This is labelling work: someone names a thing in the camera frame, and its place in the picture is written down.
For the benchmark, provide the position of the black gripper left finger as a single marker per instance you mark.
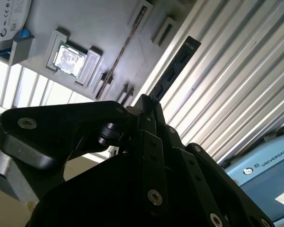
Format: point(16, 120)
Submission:
point(61, 118)

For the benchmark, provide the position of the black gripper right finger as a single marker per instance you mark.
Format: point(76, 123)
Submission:
point(203, 170)

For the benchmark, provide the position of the dark RAM stick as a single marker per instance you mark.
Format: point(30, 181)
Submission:
point(180, 63)

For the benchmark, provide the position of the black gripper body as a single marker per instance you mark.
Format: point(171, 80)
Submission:
point(97, 201)

